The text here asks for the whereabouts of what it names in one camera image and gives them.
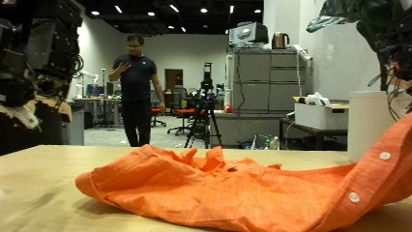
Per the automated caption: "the orange button shirt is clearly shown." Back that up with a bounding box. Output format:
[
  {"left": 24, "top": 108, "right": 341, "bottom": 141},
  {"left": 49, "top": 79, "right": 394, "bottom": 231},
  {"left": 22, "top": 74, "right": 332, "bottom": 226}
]
[{"left": 74, "top": 112, "right": 412, "bottom": 232}]

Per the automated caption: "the green leafy plant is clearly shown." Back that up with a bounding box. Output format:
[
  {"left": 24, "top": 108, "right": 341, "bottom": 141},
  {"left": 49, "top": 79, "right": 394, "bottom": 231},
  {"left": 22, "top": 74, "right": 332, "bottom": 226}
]
[{"left": 305, "top": 0, "right": 406, "bottom": 93}]

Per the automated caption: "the background work desk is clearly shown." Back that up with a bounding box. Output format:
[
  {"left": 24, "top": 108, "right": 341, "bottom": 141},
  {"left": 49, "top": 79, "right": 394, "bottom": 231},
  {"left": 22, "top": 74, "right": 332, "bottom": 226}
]
[{"left": 74, "top": 97, "right": 124, "bottom": 129}]

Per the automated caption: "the white round plant pot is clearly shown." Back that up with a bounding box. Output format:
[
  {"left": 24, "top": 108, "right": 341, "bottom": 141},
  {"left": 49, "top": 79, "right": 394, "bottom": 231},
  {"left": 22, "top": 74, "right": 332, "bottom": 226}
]
[{"left": 346, "top": 90, "right": 412, "bottom": 163}]

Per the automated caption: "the person in dark clothes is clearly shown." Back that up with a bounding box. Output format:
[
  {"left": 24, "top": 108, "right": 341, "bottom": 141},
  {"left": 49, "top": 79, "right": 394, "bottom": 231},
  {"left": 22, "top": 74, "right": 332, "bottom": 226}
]
[{"left": 106, "top": 33, "right": 168, "bottom": 148}]

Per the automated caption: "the white power strip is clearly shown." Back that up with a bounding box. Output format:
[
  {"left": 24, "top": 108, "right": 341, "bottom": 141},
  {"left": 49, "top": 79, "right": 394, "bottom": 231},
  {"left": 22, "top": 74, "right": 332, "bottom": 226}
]
[{"left": 292, "top": 43, "right": 313, "bottom": 62}]

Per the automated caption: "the crumpled white paper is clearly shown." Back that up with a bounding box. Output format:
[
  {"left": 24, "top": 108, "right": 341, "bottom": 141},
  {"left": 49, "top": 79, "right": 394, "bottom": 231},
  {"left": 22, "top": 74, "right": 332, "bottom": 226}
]
[{"left": 304, "top": 92, "right": 330, "bottom": 108}]

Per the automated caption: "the grey bin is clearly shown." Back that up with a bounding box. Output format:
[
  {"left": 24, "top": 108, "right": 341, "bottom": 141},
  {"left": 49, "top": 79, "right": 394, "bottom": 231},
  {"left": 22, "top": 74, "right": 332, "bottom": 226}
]
[{"left": 61, "top": 101, "right": 86, "bottom": 146}]

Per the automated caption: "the white storage box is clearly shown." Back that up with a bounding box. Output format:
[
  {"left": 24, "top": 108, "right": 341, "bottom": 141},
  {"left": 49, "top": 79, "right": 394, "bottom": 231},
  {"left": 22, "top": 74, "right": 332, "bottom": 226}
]
[{"left": 293, "top": 97, "right": 350, "bottom": 131}]

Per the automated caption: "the copper kettle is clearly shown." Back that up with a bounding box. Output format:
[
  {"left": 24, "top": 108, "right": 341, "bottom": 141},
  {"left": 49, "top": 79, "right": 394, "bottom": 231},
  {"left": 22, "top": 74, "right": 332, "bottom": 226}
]
[{"left": 270, "top": 32, "right": 290, "bottom": 51}]

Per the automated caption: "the dark side table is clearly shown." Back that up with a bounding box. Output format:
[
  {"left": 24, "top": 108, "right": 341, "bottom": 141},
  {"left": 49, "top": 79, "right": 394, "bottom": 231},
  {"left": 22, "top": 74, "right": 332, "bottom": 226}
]
[{"left": 280, "top": 118, "right": 349, "bottom": 152}]

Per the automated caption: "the brown door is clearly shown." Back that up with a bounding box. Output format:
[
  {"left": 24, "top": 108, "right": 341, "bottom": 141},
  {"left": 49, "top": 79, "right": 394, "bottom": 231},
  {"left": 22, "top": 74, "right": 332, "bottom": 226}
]
[{"left": 165, "top": 69, "right": 185, "bottom": 93}]

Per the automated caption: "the orange office chair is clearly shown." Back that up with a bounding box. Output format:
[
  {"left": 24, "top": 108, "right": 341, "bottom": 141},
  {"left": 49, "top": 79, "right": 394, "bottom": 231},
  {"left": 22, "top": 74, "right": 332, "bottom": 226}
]
[
  {"left": 149, "top": 90, "right": 168, "bottom": 129},
  {"left": 166, "top": 87, "right": 197, "bottom": 136}
]

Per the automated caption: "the grey drawer cabinet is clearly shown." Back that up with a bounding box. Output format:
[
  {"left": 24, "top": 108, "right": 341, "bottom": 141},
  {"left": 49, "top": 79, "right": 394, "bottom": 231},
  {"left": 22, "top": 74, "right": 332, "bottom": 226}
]
[{"left": 230, "top": 48, "right": 314, "bottom": 115}]

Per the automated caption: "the grey box appliance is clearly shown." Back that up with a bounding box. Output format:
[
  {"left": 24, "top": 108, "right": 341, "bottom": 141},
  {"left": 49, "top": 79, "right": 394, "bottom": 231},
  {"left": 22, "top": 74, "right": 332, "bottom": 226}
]
[{"left": 228, "top": 22, "right": 270, "bottom": 50}]

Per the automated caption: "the low grey counter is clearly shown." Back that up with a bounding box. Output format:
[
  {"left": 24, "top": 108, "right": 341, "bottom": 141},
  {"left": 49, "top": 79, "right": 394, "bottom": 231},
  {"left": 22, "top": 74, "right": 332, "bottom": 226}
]
[{"left": 212, "top": 111, "right": 286, "bottom": 148}]

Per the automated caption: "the black camera tripod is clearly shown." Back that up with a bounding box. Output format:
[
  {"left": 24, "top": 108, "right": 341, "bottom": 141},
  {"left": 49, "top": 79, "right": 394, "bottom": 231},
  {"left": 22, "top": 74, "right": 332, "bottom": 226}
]
[{"left": 184, "top": 62, "right": 222, "bottom": 149}]

